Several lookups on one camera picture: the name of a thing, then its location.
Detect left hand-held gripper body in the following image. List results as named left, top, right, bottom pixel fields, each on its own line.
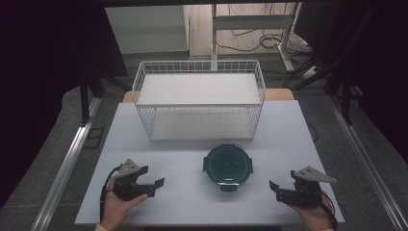
left=113, top=158, right=158, bottom=202

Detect aluminium rail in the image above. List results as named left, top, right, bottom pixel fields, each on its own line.
left=326, top=93, right=408, bottom=231
left=29, top=96, right=102, bottom=231

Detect dark round lidded container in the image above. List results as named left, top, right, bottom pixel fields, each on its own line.
left=202, top=143, right=255, bottom=193

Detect black floor cables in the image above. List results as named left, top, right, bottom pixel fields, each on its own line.
left=215, top=3, right=320, bottom=66

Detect person's right hand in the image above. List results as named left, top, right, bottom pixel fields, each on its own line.
left=286, top=192, right=335, bottom=231

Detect white desk frame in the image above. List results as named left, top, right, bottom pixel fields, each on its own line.
left=210, top=2, right=301, bottom=72

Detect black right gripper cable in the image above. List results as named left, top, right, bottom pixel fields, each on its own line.
left=319, top=190, right=339, bottom=231

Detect black metal stand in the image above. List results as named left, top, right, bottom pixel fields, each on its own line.
left=290, top=54, right=354, bottom=126
left=79, top=74, right=131, bottom=127

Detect person's left hand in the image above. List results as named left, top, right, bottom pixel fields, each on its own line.
left=101, top=175, right=149, bottom=231

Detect white wire basket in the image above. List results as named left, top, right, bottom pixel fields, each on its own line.
left=131, top=60, right=267, bottom=142

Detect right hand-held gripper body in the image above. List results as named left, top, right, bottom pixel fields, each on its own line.
left=276, top=166, right=338, bottom=209

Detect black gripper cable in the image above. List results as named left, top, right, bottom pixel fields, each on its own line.
left=99, top=164, right=124, bottom=223
left=319, top=190, right=339, bottom=231

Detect white cabinet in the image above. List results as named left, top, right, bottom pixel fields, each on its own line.
left=104, top=4, right=191, bottom=56

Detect dark curtain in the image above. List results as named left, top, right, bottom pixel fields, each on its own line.
left=0, top=0, right=129, bottom=210
left=293, top=0, right=408, bottom=165

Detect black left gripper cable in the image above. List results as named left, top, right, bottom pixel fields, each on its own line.
left=99, top=164, right=124, bottom=223

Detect white power strip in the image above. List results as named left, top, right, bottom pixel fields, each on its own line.
left=300, top=64, right=319, bottom=80

